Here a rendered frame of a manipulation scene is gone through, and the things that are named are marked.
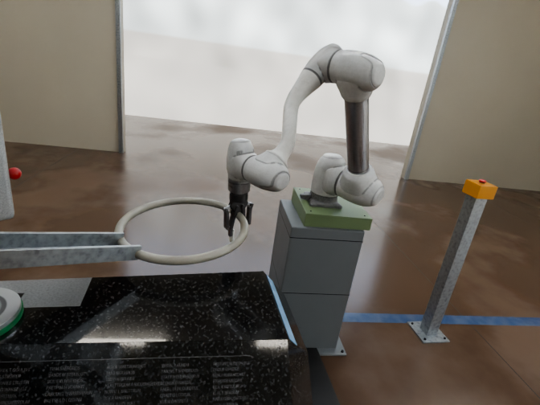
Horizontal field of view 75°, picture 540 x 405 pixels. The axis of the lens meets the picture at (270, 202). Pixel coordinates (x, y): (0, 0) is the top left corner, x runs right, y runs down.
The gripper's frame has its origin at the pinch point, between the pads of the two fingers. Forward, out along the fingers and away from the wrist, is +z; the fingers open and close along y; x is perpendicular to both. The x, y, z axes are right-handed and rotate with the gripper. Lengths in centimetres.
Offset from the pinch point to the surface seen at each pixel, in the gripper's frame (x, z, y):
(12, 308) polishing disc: 19, -8, 77
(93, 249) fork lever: 15, -17, 56
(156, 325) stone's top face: 37, -3, 46
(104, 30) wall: -469, -73, -45
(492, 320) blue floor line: 45, 101, -196
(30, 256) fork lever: 19, -22, 71
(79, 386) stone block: 43, 2, 66
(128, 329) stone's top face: 36, -4, 53
